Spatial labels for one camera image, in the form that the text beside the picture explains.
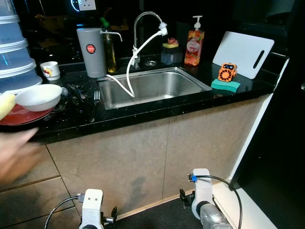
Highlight person's hand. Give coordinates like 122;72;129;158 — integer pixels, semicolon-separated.
0;128;41;186

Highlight black floor mat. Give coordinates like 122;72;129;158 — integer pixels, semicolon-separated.
112;191;224;229

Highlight beige cabinet door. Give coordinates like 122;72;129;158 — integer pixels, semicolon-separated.
48;117;171;214
162;93;273;198

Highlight stainless steel sink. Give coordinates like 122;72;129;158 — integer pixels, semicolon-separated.
97;67;213;110

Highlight green sponge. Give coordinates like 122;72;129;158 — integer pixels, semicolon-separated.
211;79;242;94

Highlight small orange fan gadget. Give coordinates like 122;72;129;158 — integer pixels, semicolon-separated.
218;62;237;83

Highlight red plate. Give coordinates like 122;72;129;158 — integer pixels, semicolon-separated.
0;103;55;126

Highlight dark sponge holder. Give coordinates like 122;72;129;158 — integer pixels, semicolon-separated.
161;47;184;66

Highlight orange soap pump bottle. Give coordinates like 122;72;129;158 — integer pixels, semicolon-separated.
184;16;205;66

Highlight cream plate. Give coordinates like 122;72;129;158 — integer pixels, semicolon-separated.
0;93;17;121

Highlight white plastic cutting board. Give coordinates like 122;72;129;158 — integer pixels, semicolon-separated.
212;31;275;80

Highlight white printed mug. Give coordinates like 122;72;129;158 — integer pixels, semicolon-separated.
40;61;61;81

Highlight olive oil bottle green cap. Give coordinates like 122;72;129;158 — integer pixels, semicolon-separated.
100;18;118;73

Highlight grey water filter canister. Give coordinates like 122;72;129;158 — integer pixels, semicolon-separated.
76;27;108;78

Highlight chrome sink faucet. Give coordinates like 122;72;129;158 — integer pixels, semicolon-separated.
132;11;165;69

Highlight small chrome tap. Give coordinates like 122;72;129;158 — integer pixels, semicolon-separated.
102;30;123;42

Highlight white stacked plastic drawers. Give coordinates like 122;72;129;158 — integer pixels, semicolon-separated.
0;0;43;94

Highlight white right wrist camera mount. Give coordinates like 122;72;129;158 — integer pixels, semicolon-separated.
192;168;214;213

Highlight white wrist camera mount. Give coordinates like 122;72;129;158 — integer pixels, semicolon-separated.
192;168;214;213
79;189;104;229

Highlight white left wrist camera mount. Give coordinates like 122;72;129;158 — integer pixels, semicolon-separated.
79;189;104;229

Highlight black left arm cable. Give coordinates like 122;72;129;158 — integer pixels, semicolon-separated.
44;195;86;229

